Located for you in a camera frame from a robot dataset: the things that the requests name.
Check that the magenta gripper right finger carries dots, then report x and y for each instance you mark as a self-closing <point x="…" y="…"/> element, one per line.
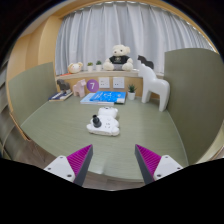
<point x="153" y="166"/>

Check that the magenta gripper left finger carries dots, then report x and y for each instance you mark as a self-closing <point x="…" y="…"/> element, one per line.
<point x="74" y="167"/>

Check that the black charger plug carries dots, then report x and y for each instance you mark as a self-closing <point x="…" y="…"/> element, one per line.
<point x="96" y="121"/>

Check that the white power strip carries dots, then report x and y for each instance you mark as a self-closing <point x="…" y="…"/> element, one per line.
<point x="110" y="126"/>

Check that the dark book under horse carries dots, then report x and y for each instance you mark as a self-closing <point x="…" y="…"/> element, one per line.
<point x="60" y="96"/>

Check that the blue book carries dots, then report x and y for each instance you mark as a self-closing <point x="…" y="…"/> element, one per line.
<point x="104" y="98"/>

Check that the pink horse figurine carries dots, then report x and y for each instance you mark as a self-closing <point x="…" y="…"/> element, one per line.
<point x="79" y="88"/>

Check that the dark brown horse figurine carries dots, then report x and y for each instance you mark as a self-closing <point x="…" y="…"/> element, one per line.
<point x="64" y="86"/>

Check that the small potted plant white pot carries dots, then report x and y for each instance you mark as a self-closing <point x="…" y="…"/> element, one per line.
<point x="131" y="91"/>

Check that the white horse figurine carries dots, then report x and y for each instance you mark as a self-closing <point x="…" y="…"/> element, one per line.
<point x="152" y="84"/>

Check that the purple round number sign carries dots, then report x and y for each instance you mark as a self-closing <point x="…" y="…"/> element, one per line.
<point x="92" y="85"/>

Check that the green left side panel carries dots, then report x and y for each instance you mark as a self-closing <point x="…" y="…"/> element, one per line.
<point x="31" y="89"/>

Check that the green panel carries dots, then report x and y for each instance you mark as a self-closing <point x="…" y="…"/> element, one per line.
<point x="31" y="89"/>
<point x="196" y="103"/>

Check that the small bear head plush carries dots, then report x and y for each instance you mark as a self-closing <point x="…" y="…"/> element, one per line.
<point x="75" y="67"/>

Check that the green right side panel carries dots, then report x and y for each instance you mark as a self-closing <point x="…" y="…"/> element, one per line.
<point x="196" y="103"/>

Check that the small black horse figurine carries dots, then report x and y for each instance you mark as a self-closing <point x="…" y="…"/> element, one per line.
<point x="143" y="60"/>

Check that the left potted plant on sill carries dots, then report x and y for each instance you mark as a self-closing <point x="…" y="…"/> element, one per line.
<point x="90" y="66"/>

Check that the potted plant on sill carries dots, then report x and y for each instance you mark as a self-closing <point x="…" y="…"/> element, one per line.
<point x="90" y="66"/>
<point x="98" y="65"/>

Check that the right potted plant on sill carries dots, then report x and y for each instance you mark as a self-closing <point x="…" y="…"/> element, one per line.
<point x="98" y="65"/>

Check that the cream teddy bear black shirt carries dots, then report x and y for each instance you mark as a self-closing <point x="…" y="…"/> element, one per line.
<point x="119" y="60"/>

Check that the white grey curtain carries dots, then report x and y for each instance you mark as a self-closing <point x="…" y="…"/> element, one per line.
<point x="89" y="34"/>

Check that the left white wall socket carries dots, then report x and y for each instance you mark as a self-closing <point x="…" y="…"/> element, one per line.
<point x="104" y="82"/>

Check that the white wall socket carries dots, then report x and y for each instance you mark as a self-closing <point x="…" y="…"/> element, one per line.
<point x="118" y="82"/>
<point x="104" y="82"/>

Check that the right white wall socket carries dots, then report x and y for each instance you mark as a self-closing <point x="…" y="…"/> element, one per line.
<point x="118" y="82"/>

